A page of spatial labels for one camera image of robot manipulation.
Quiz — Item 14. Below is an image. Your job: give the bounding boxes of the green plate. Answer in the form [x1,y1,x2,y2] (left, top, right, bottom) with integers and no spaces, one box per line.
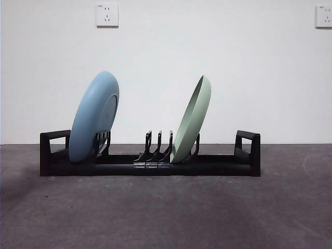
[170,75,212,165]

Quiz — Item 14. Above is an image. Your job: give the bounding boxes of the light blue plate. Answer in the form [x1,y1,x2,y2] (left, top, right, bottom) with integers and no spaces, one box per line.
[68,71,120,164]

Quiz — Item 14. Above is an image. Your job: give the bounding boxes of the black plate rack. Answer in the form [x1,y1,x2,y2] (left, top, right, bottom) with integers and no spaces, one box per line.
[39,129,261,177]

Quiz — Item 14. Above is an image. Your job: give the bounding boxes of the white wall socket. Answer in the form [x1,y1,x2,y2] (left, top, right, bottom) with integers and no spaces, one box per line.
[315,4,332,29]
[96,3,120,28]

